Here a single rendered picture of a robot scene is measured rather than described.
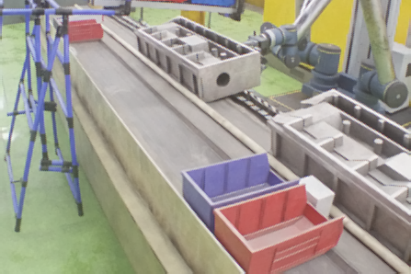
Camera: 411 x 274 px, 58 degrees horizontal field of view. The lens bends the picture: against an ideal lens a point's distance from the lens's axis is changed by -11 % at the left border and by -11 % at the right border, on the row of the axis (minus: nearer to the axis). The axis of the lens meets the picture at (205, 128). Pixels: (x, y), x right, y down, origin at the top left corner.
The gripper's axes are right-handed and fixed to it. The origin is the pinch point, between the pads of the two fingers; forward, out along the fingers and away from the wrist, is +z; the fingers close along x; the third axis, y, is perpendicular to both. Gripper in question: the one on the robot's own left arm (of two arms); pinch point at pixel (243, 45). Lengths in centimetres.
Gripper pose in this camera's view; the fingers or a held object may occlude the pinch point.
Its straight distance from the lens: 236.8
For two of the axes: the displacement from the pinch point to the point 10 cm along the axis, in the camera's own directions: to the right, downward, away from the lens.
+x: 4.7, 4.2, -7.8
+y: -0.9, -8.6, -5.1
